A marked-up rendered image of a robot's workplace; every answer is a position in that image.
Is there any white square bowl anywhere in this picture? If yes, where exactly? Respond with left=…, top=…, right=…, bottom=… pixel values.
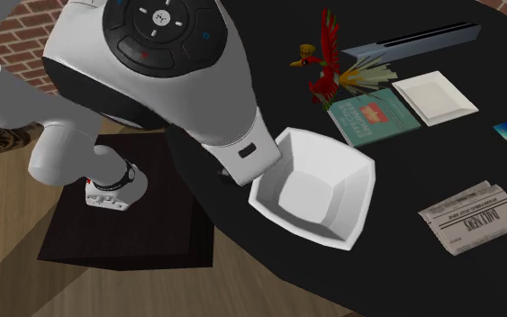
left=247, top=126, right=377, bottom=252

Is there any red bird figure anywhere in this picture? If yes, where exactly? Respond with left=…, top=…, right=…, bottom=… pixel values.
left=289, top=7, right=399, bottom=112

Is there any teal book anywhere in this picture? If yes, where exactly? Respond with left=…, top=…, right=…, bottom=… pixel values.
left=326, top=87, right=422, bottom=149

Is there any dark robot stand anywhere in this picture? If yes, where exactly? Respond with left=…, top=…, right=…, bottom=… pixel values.
left=36, top=131, right=215, bottom=271

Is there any white square plate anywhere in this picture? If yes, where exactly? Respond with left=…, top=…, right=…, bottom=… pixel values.
left=391, top=69, right=480, bottom=128

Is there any long grey box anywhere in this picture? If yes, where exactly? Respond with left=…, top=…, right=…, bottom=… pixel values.
left=340, top=23, right=483, bottom=66

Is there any black round table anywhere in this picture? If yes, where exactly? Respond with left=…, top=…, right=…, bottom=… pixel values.
left=165, top=0, right=507, bottom=317

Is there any folded newspaper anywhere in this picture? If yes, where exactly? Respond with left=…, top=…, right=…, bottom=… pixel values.
left=417, top=179, right=507, bottom=257

